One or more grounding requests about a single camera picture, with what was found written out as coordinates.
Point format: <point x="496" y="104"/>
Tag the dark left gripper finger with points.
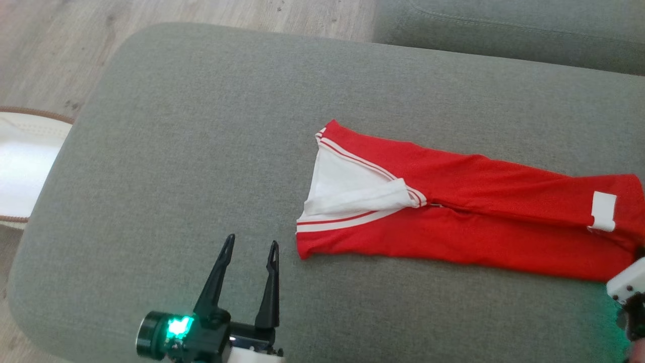
<point x="269" y="290"/>
<point x="215" y="280"/>

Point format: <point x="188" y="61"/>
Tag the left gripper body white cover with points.
<point x="254" y="345"/>

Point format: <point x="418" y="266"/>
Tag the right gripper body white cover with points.
<point x="630" y="282"/>

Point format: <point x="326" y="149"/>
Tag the red white sports jersey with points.
<point x="478" y="217"/>

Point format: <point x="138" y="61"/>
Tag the grey fabric sofa seat cushion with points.
<point x="201" y="151"/>

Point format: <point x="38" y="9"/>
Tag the white rug with brown edge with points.
<point x="25" y="166"/>

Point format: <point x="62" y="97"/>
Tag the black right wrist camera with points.
<point x="636" y="317"/>

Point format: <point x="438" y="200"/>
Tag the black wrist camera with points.
<point x="636" y="317"/>
<point x="186" y="335"/>

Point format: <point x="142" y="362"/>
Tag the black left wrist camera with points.
<point x="186" y="335"/>

